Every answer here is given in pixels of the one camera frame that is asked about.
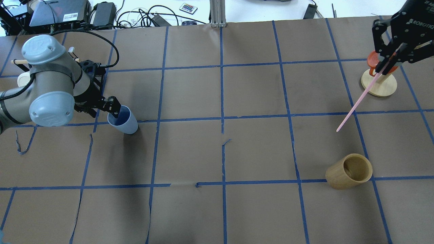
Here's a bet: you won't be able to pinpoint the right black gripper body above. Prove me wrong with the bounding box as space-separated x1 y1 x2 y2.
372 0 434 63

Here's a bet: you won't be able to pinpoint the light blue plastic cup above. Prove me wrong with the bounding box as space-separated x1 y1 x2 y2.
107 105 138 135

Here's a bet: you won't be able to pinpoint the wooden rack dowel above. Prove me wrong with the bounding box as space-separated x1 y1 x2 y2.
11 59 28 65

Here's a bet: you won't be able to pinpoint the aluminium frame post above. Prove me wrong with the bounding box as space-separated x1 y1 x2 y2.
210 0 227 28

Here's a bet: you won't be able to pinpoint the black power adapter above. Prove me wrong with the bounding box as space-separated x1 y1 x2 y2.
91 2 116 28

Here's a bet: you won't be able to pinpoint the orange red cup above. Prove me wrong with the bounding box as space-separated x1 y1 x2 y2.
367 50 381 77

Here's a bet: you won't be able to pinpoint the grey electronics box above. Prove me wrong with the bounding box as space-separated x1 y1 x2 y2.
29 0 91 27

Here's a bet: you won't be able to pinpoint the white mug far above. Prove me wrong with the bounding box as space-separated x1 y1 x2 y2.
17 72 31 87

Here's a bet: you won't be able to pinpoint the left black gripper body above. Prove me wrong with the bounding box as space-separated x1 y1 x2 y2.
74 60 109 114

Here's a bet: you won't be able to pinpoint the bamboo wooden cup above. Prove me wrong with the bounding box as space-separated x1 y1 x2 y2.
325 154 373 190

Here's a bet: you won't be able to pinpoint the left black corrugated cable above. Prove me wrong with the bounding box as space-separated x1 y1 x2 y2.
49 30 120 70

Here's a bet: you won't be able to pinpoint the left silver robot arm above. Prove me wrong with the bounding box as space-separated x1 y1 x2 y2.
0 35 121 133

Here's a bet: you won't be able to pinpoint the pink chopstick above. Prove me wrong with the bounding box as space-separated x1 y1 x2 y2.
336 74 383 132

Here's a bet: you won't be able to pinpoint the round wooden stand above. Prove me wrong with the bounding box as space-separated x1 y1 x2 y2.
361 69 397 97

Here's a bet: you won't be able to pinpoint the small remote control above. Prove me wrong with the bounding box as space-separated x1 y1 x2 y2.
179 3 198 15

